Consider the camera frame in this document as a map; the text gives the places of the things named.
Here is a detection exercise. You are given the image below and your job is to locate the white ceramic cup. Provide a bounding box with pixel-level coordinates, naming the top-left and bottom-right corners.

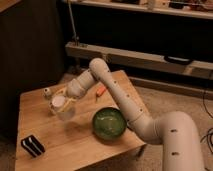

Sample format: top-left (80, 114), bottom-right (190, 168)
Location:
top-left (50, 95), bottom-right (75, 121)

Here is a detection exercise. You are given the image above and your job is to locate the wooden shelf beam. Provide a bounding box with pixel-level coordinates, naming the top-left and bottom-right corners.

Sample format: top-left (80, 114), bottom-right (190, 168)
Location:
top-left (65, 42), bottom-right (213, 78)

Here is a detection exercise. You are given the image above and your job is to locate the black and white eraser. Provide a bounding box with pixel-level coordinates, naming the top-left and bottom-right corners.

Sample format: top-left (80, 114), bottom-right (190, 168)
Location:
top-left (21, 135), bottom-right (45, 157)

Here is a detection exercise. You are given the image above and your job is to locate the green bowl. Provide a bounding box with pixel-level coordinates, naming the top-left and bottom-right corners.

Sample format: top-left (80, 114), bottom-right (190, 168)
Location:
top-left (92, 107), bottom-right (127, 140)

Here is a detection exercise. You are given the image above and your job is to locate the orange marker pen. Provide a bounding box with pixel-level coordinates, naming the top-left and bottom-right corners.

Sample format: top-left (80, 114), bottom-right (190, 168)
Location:
top-left (96, 86), bottom-right (107, 98)

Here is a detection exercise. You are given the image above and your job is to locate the black cable on floor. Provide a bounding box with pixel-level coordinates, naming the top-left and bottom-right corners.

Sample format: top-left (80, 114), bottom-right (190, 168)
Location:
top-left (199, 87), bottom-right (213, 171)

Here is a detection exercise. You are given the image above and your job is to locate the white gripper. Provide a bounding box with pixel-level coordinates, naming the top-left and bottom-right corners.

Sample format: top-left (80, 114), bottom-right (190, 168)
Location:
top-left (53, 88), bottom-right (80, 112)

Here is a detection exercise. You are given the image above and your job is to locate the small clear bottle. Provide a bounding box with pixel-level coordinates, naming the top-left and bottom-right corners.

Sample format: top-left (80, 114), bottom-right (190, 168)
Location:
top-left (43, 88), bottom-right (53, 100)

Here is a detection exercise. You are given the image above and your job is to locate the wooden table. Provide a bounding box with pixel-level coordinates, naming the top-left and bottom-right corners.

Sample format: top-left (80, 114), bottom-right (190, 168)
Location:
top-left (14, 69), bottom-right (151, 171)

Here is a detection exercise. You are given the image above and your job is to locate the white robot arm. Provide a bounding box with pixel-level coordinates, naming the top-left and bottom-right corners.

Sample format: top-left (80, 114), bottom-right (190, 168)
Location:
top-left (49, 58), bottom-right (205, 171)

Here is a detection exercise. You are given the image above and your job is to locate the metal stand pole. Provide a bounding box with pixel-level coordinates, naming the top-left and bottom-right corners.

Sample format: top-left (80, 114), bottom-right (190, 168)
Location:
top-left (67, 0), bottom-right (79, 46)

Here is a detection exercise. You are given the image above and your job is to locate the upper wooden shelf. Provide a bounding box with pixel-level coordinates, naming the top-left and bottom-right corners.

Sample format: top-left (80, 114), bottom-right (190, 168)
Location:
top-left (61, 0), bottom-right (213, 20)

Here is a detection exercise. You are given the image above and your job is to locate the black handle on beam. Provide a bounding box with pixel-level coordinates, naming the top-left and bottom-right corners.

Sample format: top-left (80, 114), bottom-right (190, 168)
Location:
top-left (164, 56), bottom-right (193, 65)

